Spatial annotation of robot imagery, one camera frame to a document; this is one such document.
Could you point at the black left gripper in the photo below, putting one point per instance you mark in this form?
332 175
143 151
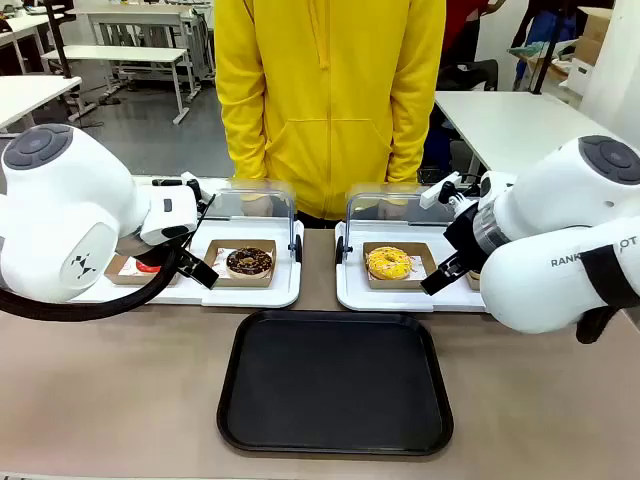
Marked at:
150 252

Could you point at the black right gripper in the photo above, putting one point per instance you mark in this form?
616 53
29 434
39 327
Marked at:
462 232

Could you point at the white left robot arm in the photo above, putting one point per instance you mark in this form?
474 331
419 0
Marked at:
65 200

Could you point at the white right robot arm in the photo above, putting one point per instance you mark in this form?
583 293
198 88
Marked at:
555 235

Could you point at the cardboard box with chocolate donut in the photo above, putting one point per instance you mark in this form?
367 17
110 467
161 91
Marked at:
217 250

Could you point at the cardboard box with yellow donut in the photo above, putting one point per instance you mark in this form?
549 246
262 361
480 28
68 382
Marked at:
422 255

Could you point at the partly hidden cardboard donut box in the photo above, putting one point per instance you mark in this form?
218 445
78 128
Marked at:
474 281

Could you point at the chocolate sprinkled donut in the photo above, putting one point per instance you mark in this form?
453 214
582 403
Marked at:
249 262

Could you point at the white display tray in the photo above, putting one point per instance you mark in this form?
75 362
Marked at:
250 295
360 297

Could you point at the yellow glazed donut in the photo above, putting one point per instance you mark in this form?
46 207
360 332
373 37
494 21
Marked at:
389 262

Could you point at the red glazed donut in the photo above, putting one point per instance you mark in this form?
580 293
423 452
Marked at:
145 266

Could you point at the cardboard box with red donut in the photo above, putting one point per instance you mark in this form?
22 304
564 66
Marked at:
122 270

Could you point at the black plastic serving tray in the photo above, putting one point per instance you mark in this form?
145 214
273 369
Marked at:
335 382

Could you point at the person's left hand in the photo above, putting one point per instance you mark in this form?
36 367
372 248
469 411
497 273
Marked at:
392 209

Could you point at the person's right hand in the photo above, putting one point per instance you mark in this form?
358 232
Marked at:
256 206

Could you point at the clear plastic display lid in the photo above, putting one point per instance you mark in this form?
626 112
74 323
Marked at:
370 205
260 200

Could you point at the white office table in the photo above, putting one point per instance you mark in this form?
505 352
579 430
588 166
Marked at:
510 125
25 27
30 97

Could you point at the black office chair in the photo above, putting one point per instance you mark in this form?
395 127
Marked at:
475 75

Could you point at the person in yellow hoodie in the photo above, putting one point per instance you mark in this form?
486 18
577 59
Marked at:
330 100

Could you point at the white bench table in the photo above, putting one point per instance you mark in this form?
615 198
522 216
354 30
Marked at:
120 54

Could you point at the black vertical pole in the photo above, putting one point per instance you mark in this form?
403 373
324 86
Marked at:
542 50
57 35

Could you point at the white storage box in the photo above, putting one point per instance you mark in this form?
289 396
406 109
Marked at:
581 70

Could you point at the person in red shirt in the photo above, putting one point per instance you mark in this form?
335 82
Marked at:
465 20

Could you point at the person in dark clothes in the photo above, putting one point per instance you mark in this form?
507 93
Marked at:
545 20

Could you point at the brown cardboard box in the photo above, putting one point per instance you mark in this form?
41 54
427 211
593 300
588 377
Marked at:
595 35

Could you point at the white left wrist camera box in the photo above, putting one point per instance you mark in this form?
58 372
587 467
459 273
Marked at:
170 212

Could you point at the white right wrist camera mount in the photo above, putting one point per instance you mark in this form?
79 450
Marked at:
440 192

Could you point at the white desk with frame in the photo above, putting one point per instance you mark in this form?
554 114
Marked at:
140 20

